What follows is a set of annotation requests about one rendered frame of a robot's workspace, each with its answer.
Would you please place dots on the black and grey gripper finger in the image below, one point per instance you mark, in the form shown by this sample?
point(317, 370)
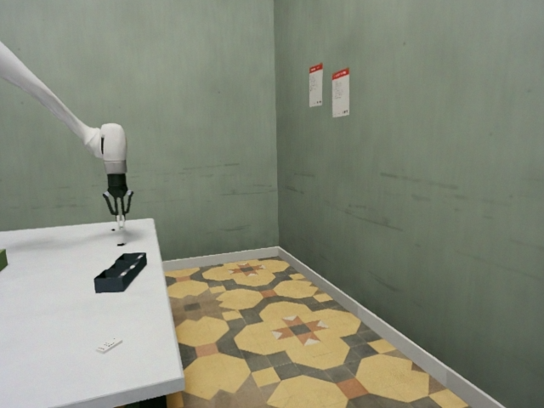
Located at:
point(105, 195)
point(130, 193)

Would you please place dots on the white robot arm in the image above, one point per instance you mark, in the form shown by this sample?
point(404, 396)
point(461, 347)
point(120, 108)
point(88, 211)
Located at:
point(108, 143)

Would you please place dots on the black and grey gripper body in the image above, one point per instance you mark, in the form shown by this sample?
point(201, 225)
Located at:
point(117, 182)

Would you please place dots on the black rack of three bins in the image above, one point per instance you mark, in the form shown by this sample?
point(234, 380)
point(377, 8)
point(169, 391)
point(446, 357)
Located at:
point(119, 276)

